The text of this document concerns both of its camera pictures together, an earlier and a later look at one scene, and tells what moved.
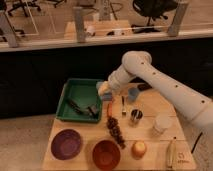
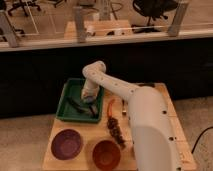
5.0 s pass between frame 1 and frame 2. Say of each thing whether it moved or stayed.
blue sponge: moved
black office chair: stayed
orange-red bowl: stayed
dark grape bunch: stayed
